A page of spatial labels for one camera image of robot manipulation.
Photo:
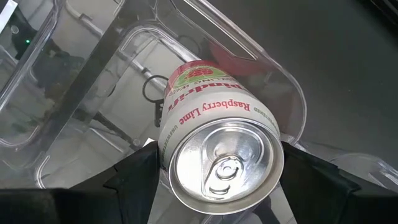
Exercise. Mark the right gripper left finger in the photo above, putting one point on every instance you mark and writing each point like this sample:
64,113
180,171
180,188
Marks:
130,186

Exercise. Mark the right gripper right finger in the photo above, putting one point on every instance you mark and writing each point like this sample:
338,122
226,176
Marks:
326,196

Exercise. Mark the clear plastic bin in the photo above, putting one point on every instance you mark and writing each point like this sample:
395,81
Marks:
31,93
373,168
124,62

